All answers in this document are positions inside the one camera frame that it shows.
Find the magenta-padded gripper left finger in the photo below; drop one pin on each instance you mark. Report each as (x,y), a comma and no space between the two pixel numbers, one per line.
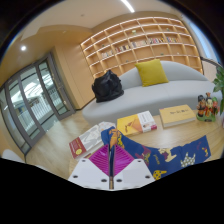
(90,171)

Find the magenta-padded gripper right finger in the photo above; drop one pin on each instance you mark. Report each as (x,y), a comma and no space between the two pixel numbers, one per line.
(130,171)

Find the blue patterned towel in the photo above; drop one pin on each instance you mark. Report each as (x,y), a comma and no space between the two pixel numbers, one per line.
(173,153)

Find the red and white book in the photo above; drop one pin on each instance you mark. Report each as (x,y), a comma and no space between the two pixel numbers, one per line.
(87,140)

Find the yellow and white book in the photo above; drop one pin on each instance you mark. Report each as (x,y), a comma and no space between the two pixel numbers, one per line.
(135,124)

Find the flat yellow book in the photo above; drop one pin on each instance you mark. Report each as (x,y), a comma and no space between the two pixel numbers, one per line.
(176,116)

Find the grey curved sofa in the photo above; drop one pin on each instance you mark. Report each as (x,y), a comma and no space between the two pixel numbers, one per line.
(150,96)

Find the white chair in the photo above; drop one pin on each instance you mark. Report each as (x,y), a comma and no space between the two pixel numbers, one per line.
(11,156)

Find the black bag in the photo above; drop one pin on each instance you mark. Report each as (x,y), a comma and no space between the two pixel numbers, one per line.
(107,86)

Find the grey-framed glass door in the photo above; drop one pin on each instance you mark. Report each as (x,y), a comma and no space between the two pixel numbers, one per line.
(30,100)

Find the colourful figurine group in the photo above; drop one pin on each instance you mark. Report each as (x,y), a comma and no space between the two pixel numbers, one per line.
(207,107)

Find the yellow cushion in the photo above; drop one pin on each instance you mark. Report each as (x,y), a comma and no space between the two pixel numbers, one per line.
(151,72)

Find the green potted plant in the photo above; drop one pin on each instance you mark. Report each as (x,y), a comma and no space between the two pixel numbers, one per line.
(220,85)

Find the round ceiling spotlight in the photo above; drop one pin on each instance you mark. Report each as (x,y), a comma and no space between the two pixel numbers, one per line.
(23,48)

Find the long ceiling light strip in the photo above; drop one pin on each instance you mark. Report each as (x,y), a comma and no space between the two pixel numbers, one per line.
(127,6)

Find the wooden wall shelf unit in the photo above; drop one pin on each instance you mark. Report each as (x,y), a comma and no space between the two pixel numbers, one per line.
(146,43)

